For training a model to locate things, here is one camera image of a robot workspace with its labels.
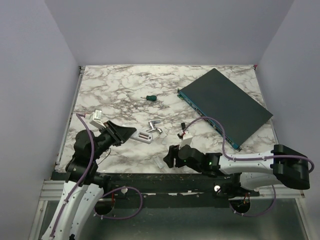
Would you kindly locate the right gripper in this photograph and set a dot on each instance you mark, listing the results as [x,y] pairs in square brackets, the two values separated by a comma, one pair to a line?
[178,163]

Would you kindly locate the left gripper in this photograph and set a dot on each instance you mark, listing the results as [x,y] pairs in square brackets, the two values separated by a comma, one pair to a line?
[110,129]

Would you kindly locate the white battery cover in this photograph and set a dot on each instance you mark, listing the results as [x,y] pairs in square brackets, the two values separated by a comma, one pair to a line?
[158,162]

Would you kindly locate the white remote control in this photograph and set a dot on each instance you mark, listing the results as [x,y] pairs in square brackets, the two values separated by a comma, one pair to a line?
[141,136]

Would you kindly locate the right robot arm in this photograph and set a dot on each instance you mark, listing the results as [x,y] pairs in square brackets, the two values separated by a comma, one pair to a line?
[281,165]

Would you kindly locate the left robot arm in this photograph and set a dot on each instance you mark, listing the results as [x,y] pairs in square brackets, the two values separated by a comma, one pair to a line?
[83,186]

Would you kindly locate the chrome faucet tap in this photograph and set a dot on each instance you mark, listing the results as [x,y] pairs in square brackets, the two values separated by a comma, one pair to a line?
[153,128]

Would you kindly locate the black hammer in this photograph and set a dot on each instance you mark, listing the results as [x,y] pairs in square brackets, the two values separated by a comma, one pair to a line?
[183,126]

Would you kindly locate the green stubby screwdriver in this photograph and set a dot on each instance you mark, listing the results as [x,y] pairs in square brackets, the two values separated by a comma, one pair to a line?
[150,98]

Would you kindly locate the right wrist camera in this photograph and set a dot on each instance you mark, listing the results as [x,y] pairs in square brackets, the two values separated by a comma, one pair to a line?
[186,140]

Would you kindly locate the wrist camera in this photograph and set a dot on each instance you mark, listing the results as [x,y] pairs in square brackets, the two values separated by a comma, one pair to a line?
[186,140]
[95,119]

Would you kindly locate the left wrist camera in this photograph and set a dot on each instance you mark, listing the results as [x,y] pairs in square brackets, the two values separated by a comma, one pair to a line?
[95,119]

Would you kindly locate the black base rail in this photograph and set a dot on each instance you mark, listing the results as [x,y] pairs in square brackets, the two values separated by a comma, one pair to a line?
[226,189]

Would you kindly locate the dark network switch box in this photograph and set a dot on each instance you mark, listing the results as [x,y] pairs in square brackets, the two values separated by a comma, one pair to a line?
[214,95]

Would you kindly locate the aluminium frame rail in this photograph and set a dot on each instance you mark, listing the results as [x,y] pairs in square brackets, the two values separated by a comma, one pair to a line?
[52,190]

